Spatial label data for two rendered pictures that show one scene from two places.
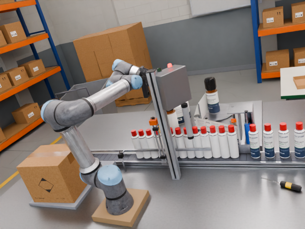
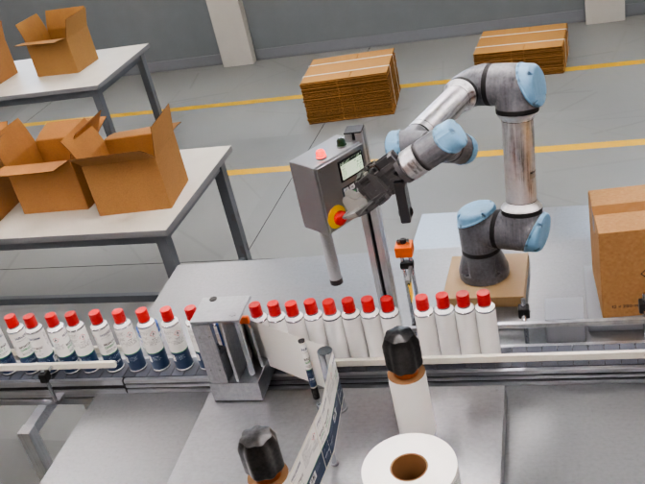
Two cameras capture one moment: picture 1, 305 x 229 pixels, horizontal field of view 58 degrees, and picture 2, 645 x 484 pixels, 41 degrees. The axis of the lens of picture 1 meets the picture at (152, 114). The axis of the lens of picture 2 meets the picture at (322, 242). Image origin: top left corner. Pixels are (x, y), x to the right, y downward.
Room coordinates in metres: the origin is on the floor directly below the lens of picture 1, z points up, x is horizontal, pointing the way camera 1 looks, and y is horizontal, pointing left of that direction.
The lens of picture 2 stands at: (3.36, -0.42, 2.33)
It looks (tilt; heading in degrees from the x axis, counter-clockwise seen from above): 29 degrees down; 173
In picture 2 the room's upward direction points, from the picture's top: 13 degrees counter-clockwise
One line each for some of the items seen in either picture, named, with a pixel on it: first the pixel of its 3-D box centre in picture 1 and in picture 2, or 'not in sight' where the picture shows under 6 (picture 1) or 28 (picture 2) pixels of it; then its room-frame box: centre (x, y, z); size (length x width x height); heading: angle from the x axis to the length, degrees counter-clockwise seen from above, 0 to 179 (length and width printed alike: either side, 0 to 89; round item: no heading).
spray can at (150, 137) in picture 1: (151, 143); (446, 326); (1.58, 0.05, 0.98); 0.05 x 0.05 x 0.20
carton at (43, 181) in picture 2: not in sight; (58, 161); (-0.49, -1.07, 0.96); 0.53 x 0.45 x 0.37; 154
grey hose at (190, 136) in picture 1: (187, 121); (329, 250); (1.36, -0.18, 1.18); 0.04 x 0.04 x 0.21
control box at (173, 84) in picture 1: (171, 87); (333, 184); (1.40, -0.13, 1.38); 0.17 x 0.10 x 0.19; 120
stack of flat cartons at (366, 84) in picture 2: not in sight; (351, 85); (-2.67, 0.76, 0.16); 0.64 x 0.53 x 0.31; 67
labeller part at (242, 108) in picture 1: (240, 108); (220, 309); (1.43, -0.50, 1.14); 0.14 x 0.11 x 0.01; 65
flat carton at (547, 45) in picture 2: not in sight; (522, 51); (-2.55, 2.05, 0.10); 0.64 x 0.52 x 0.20; 59
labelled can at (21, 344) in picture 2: not in sight; (21, 343); (1.03, -1.11, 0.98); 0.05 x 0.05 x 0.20
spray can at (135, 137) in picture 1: (137, 144); (487, 325); (1.62, 0.15, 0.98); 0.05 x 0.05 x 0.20
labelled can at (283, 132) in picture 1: (283, 140); (175, 337); (1.25, -0.65, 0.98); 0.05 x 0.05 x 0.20
